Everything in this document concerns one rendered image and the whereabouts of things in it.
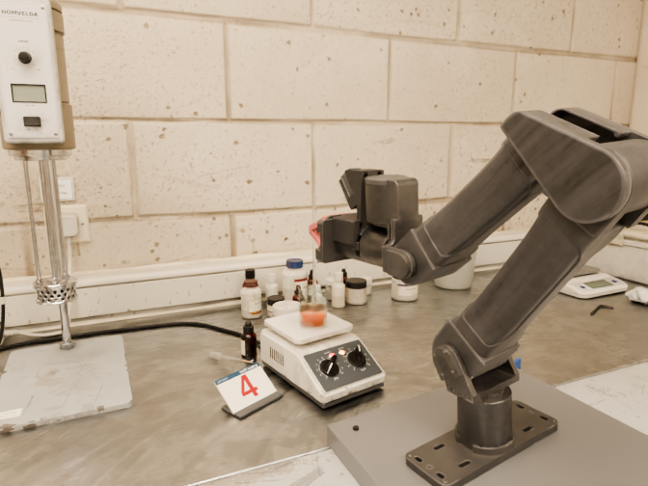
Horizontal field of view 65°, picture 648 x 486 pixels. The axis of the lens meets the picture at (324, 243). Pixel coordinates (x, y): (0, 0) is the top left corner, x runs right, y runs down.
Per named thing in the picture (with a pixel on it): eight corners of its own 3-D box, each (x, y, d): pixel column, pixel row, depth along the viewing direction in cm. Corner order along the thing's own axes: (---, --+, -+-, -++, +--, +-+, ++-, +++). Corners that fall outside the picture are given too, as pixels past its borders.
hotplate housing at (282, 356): (387, 388, 84) (388, 342, 82) (322, 412, 77) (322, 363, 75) (311, 344, 102) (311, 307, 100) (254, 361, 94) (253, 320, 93)
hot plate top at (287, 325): (355, 330, 88) (355, 325, 88) (297, 345, 81) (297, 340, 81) (316, 310, 98) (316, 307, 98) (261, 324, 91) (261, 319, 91)
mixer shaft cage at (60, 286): (78, 302, 84) (63, 149, 79) (32, 308, 81) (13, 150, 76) (79, 291, 90) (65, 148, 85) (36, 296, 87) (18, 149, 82)
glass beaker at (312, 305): (305, 320, 92) (304, 277, 90) (333, 324, 90) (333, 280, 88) (291, 332, 86) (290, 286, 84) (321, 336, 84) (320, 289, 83)
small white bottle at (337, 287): (343, 309, 123) (344, 274, 121) (330, 308, 124) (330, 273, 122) (345, 304, 126) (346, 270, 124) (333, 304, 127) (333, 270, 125)
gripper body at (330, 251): (314, 219, 74) (346, 226, 69) (366, 212, 80) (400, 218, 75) (314, 261, 76) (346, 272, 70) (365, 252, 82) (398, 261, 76)
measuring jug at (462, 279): (415, 277, 151) (417, 228, 148) (452, 273, 155) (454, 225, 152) (446, 294, 134) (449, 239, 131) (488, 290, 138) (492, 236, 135)
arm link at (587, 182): (377, 255, 65) (548, 72, 41) (428, 242, 70) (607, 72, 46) (422, 341, 61) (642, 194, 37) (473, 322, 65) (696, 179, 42)
